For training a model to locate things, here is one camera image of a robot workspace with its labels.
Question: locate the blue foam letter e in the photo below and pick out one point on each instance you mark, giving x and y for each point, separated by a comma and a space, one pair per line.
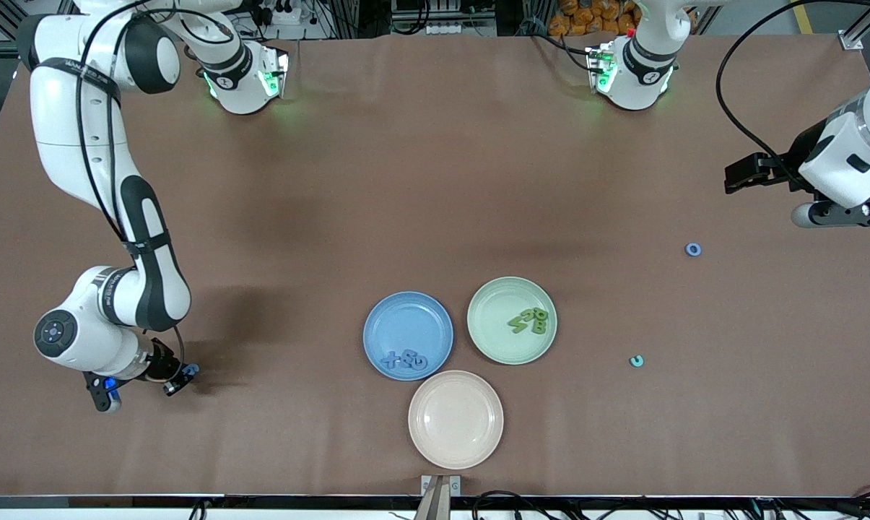
422, 367

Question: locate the white power strip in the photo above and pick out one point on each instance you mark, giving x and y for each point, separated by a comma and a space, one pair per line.
445, 30
283, 16

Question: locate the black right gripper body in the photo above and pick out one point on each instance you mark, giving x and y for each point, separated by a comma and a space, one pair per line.
162, 364

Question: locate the blue foam letter m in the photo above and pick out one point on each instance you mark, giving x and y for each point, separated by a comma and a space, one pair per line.
404, 357

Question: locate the blue plate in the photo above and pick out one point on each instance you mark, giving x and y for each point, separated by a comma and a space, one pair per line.
408, 321

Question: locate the green foam letter B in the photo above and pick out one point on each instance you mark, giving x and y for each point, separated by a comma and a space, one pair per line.
540, 329

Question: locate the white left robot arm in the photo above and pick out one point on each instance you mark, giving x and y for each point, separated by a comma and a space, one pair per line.
633, 97

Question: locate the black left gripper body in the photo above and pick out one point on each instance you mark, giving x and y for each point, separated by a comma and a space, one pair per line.
798, 165

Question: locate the green foam letter n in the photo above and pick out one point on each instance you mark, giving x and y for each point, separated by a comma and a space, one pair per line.
516, 326
525, 314

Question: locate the blue foam letter x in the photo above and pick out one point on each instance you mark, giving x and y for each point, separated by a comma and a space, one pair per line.
390, 360

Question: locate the beige plate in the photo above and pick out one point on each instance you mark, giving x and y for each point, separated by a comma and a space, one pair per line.
455, 419

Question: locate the blue foam letter o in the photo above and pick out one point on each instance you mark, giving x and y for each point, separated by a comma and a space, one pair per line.
687, 250

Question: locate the green plate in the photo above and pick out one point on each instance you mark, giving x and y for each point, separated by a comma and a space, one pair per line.
496, 307

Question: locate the large table cover sheet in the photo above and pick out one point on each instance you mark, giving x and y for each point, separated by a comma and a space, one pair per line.
434, 180

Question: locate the orange fruit pile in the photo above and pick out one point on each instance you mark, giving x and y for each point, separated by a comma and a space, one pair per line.
586, 18

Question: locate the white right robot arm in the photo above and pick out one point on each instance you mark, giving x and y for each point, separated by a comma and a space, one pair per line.
243, 101

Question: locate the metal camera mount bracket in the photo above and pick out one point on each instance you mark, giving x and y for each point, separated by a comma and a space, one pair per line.
434, 498

